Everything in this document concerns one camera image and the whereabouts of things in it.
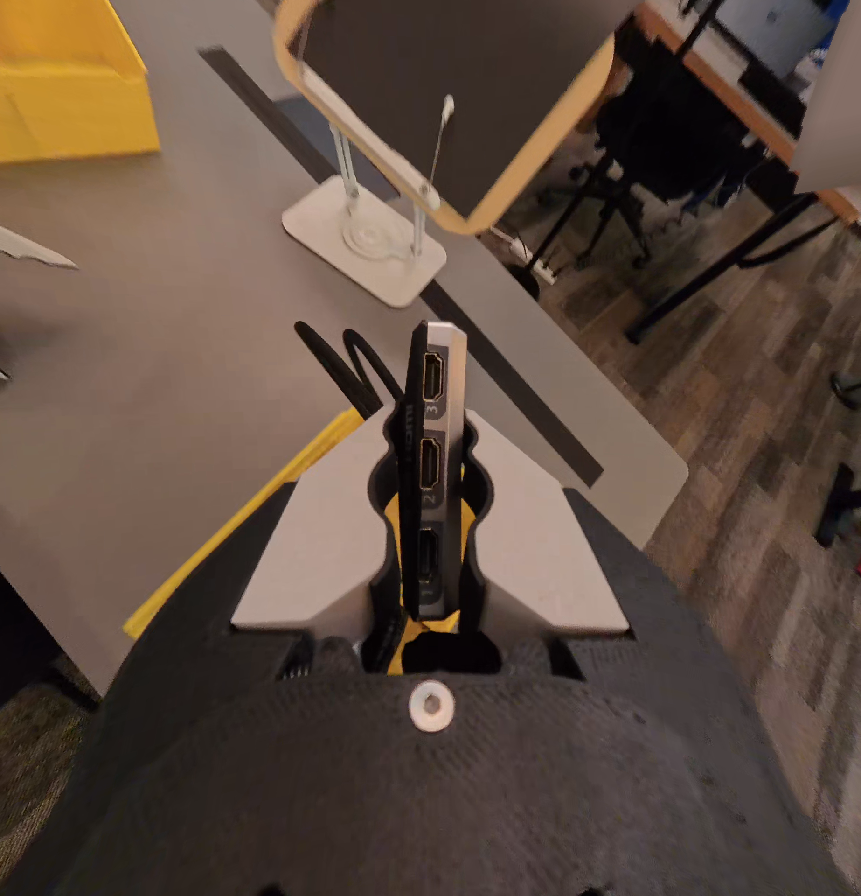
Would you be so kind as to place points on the wood-edged work desk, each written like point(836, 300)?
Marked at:
point(738, 105)

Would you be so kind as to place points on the black office chair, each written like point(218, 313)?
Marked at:
point(654, 140)

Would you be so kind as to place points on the wood-edged table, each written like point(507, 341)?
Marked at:
point(437, 56)

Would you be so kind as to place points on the grey partition panel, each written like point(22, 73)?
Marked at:
point(843, 105)

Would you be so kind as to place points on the yellow plastic bin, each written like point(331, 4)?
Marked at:
point(67, 105)
point(182, 577)

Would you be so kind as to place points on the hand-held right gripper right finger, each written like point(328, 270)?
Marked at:
point(542, 560)

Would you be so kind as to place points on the white power strip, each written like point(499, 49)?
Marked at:
point(535, 262)

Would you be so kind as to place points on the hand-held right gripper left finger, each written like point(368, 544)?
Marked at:
point(318, 553)

